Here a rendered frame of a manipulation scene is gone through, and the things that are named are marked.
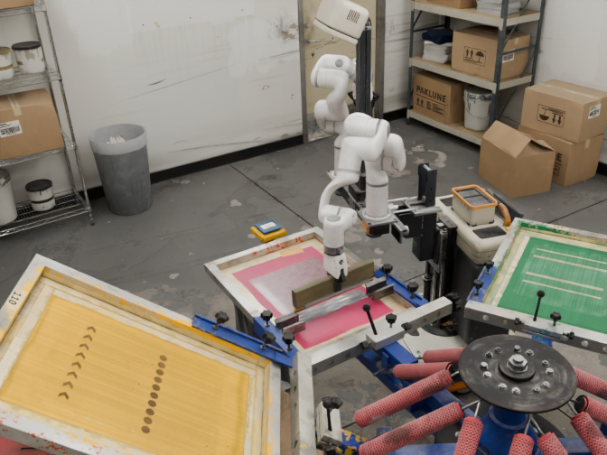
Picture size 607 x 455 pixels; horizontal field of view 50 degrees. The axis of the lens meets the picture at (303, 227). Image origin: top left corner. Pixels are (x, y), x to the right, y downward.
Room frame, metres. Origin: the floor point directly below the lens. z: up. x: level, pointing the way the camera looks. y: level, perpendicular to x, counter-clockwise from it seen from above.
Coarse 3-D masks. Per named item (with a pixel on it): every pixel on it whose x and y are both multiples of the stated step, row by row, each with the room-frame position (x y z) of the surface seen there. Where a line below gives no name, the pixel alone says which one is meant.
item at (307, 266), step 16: (288, 256) 2.48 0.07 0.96; (304, 256) 2.47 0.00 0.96; (320, 256) 2.47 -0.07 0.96; (288, 272) 2.35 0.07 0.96; (304, 272) 2.35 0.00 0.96; (320, 272) 2.34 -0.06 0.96; (352, 304) 2.10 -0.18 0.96; (384, 304) 2.09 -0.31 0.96; (352, 320) 1.99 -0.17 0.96; (368, 320) 1.99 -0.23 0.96
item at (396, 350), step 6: (396, 342) 1.75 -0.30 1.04; (384, 348) 1.72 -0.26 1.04; (390, 348) 1.72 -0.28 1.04; (396, 348) 1.71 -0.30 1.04; (402, 348) 1.71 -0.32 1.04; (378, 354) 1.75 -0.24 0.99; (390, 354) 1.69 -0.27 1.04; (396, 354) 1.69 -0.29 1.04; (402, 354) 1.69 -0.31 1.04; (408, 354) 1.68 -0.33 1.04; (390, 360) 1.69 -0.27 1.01; (396, 360) 1.67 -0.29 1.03; (402, 360) 1.65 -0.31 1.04; (408, 360) 1.65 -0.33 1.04; (414, 360) 1.65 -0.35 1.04
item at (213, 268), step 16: (288, 240) 2.57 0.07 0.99; (304, 240) 2.61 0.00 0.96; (320, 240) 2.60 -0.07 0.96; (240, 256) 2.44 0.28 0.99; (256, 256) 2.48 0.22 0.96; (352, 256) 2.40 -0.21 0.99; (208, 272) 2.36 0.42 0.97; (224, 288) 2.22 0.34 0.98; (240, 304) 2.09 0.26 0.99; (384, 320) 1.94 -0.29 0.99
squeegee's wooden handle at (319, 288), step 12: (360, 264) 2.10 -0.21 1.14; (372, 264) 2.11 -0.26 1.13; (324, 276) 2.03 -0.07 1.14; (348, 276) 2.05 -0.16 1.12; (360, 276) 2.08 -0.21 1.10; (372, 276) 2.11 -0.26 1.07; (300, 288) 1.96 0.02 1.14; (312, 288) 1.97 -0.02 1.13; (324, 288) 2.00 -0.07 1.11; (300, 300) 1.95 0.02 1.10; (312, 300) 1.97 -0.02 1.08
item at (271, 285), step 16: (240, 272) 2.37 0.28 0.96; (256, 272) 2.37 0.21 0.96; (272, 272) 2.36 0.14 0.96; (256, 288) 2.24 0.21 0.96; (272, 288) 2.23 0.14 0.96; (288, 288) 2.23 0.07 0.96; (272, 304) 2.12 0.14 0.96; (288, 304) 2.12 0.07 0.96; (320, 320) 2.00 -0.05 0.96; (336, 320) 2.00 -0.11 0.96; (304, 336) 1.91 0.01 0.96; (320, 336) 1.91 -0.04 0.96; (336, 336) 1.90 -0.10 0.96
